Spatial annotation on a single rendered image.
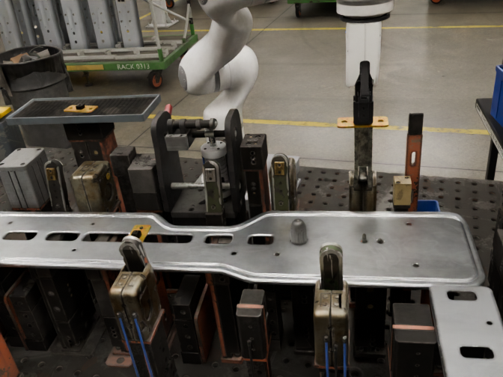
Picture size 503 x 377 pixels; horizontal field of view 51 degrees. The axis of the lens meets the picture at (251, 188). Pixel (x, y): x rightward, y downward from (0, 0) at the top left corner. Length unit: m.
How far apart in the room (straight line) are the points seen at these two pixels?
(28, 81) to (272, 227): 3.10
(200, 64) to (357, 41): 0.71
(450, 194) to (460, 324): 0.94
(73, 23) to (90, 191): 4.62
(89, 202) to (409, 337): 0.77
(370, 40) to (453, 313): 0.44
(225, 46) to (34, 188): 0.57
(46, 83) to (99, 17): 1.79
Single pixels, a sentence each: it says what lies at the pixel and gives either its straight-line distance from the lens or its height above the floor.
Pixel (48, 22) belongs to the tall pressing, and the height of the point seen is 0.59.
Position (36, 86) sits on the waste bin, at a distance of 4.00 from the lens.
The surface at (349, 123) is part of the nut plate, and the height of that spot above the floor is 1.25.
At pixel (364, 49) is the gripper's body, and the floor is 1.39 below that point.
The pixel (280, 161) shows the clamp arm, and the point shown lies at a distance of 1.13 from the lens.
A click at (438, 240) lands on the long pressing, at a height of 1.00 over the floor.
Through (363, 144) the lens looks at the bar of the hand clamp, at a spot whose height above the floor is 1.13.
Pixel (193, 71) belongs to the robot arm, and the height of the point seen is 1.19.
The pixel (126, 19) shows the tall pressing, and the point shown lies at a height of 0.58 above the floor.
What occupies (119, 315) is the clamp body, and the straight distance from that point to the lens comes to 0.95.
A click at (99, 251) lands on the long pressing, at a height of 1.00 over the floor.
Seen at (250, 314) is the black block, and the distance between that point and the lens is 0.91.
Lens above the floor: 1.62
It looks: 30 degrees down
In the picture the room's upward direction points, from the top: 6 degrees counter-clockwise
